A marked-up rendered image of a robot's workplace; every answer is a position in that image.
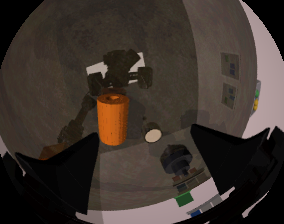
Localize orange knob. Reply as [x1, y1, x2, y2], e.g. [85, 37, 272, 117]
[97, 93, 129, 145]

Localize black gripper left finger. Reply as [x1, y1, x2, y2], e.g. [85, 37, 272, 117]
[14, 133, 99, 216]

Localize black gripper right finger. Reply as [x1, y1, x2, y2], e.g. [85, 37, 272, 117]
[190, 124, 270, 196]

